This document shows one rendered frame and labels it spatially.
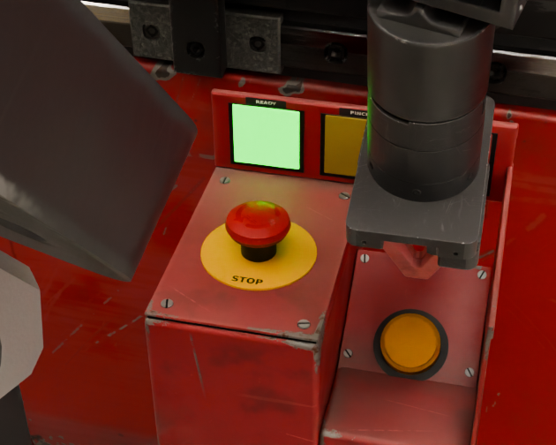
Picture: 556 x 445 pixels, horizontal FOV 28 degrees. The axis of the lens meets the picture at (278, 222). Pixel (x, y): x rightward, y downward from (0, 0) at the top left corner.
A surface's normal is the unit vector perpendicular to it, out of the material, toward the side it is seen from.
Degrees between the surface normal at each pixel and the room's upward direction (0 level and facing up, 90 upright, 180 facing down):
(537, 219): 90
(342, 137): 90
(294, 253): 0
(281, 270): 0
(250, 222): 3
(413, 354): 35
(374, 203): 14
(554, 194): 90
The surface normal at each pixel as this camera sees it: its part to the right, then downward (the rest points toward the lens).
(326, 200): -0.01, -0.79
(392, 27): -0.07, -0.62
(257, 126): -0.23, 0.59
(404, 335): -0.14, -0.31
